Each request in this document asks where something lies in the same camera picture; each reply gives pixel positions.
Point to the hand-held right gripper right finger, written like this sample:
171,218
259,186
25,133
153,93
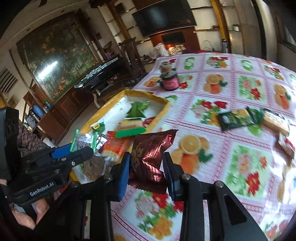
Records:
170,176

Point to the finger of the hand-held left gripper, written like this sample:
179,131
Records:
60,151
74,158

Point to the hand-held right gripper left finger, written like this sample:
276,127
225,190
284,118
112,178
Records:
122,176

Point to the maroon snack packet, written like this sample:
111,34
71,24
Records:
148,157

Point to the orange cracker packet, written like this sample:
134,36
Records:
113,146

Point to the green yellow pea packet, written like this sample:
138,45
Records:
97,126

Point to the yellow green cracker packet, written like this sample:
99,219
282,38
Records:
130,125

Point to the red black-label snack packet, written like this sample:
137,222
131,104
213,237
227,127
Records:
149,121

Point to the yellow-rimmed white box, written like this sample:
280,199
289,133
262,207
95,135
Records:
118,109

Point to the green triangular snack packet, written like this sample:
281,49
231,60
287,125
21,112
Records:
137,109

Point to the person's left hand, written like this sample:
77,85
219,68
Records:
25,215

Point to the patterned brown cloth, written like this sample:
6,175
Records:
32,139

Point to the wooden sideboard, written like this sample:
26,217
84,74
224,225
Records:
64,109

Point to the blue jug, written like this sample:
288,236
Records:
37,110

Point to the green-capped bottle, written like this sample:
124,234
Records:
47,104

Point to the floral fruit print tablecloth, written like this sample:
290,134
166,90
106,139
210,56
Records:
227,136

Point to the dark green snack packet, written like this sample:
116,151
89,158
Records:
238,119

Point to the black table with tiles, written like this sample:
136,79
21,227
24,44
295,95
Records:
101,71

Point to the red-lidded jam jar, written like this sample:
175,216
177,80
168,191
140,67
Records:
170,81

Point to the dark wooden chair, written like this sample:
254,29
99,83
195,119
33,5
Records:
130,58

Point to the clear cracker packet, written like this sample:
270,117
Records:
275,122

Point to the small white red packet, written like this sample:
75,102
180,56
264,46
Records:
286,144

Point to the stack of white boxes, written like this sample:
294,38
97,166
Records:
177,49

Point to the white plastic bag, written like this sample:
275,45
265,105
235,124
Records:
161,49

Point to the silver thermos bottle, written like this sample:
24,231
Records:
224,46

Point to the black flat television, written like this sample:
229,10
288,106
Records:
164,18

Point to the yellow pillar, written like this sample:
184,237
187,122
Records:
222,23

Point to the metal pot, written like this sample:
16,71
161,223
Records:
236,27

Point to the tall white air conditioner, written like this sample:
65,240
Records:
266,27

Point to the large floral wall painting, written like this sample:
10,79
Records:
57,58

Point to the red-brown television wall panel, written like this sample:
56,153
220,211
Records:
175,38

